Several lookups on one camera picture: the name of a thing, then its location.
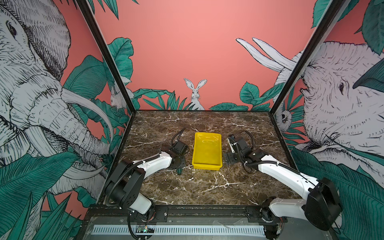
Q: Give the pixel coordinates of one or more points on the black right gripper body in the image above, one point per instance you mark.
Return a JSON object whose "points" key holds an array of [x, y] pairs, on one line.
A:
{"points": [[232, 157]]}

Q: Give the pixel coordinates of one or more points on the white slotted cable duct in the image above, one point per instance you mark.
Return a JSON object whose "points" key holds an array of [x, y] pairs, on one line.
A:
{"points": [[184, 230]]}

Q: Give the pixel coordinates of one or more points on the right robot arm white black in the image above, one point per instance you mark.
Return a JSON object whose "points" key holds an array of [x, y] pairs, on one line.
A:
{"points": [[319, 202]]}

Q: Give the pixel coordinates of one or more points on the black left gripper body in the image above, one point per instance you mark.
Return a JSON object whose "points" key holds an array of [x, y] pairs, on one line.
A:
{"points": [[181, 163]]}

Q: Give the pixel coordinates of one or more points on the yellow plastic bin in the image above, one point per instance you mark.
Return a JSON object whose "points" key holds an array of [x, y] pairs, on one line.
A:
{"points": [[207, 153]]}

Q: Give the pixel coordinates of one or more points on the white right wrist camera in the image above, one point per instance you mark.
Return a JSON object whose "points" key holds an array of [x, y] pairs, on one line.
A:
{"points": [[230, 141]]}

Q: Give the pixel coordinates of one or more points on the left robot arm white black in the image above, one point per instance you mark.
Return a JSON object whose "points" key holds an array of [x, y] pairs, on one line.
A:
{"points": [[122, 188]]}

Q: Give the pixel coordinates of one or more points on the black mounting rail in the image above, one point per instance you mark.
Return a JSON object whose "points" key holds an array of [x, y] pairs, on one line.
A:
{"points": [[162, 213]]}

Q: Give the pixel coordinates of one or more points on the small green circuit board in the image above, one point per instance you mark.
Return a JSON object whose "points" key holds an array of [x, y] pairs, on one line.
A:
{"points": [[145, 230]]}

